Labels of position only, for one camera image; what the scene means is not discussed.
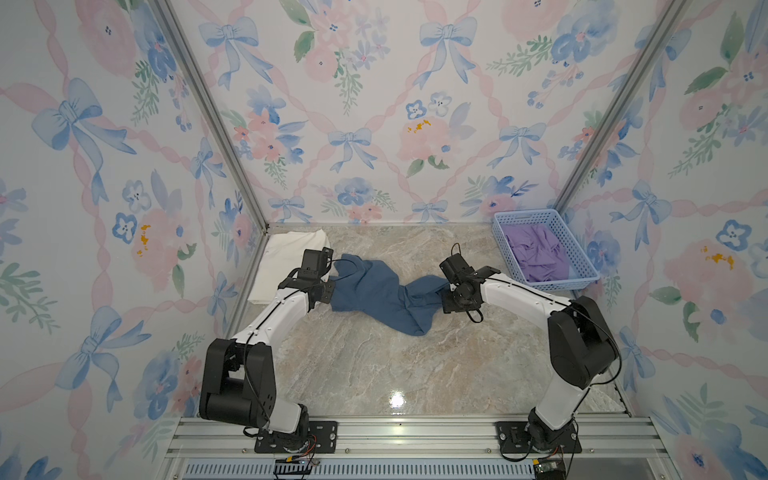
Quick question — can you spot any purple t-shirt in basket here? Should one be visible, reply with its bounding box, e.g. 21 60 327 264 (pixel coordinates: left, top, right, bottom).
501 224 570 283

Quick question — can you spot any light blue plastic basket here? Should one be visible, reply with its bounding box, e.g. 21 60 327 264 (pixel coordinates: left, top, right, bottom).
492 209 600 291

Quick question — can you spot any white folded t-shirt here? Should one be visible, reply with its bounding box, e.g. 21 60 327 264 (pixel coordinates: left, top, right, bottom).
248 230 330 305

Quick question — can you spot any left aluminium corner post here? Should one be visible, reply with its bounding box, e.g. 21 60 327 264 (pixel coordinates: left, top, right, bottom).
148 0 268 236

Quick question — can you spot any small green circuit board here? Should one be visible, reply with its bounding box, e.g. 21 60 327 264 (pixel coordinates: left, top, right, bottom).
533 459 567 480

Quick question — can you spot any aluminium corner post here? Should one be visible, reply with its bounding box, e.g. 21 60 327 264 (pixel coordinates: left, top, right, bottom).
554 0 690 213
148 0 268 236

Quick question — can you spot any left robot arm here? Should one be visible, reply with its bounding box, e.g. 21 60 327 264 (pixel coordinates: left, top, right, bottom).
199 247 335 441

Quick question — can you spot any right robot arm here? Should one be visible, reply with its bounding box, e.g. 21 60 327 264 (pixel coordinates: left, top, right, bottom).
440 253 620 452

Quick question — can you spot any blue t-shirt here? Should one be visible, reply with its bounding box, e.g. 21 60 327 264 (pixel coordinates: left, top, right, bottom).
330 254 449 337

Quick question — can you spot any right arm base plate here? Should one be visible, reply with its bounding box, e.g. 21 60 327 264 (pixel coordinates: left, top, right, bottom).
494 421 582 455

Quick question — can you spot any aluminium front rail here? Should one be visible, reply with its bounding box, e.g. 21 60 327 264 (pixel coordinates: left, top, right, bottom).
155 414 680 479

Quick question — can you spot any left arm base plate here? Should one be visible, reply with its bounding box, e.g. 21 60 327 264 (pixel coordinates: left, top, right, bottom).
254 421 339 455

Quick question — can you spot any right aluminium corner post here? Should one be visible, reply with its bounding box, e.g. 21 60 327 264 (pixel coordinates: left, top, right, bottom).
554 0 690 213

